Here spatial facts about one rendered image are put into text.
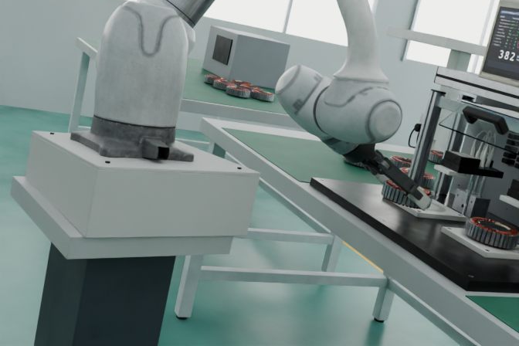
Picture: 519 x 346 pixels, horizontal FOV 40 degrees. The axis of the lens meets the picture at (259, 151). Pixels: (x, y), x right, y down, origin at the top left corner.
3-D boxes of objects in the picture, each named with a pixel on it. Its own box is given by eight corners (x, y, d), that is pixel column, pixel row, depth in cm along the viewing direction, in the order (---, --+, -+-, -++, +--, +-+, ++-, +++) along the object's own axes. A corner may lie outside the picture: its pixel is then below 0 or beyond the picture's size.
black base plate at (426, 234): (466, 291, 130) (469, 279, 130) (309, 184, 187) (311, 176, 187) (639, 298, 150) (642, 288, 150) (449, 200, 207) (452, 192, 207)
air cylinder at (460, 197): (469, 218, 180) (476, 197, 179) (451, 208, 187) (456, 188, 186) (485, 219, 182) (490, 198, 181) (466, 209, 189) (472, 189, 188)
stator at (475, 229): (493, 250, 149) (498, 234, 148) (453, 231, 158) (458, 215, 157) (526, 250, 155) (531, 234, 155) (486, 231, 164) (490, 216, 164)
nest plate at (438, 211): (416, 217, 169) (418, 212, 168) (382, 197, 182) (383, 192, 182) (466, 222, 175) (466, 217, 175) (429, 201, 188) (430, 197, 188)
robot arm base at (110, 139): (113, 161, 118) (117, 129, 118) (67, 137, 136) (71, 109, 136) (207, 167, 129) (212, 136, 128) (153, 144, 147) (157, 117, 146)
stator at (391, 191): (398, 207, 153) (402, 191, 153) (371, 191, 163) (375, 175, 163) (439, 212, 158) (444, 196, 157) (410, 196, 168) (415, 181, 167)
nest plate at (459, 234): (484, 257, 147) (486, 252, 147) (440, 231, 160) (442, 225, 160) (537, 261, 154) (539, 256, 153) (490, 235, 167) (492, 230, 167)
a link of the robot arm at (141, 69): (91, 120, 124) (108, -9, 121) (89, 108, 141) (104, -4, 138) (184, 131, 128) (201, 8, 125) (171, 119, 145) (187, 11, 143)
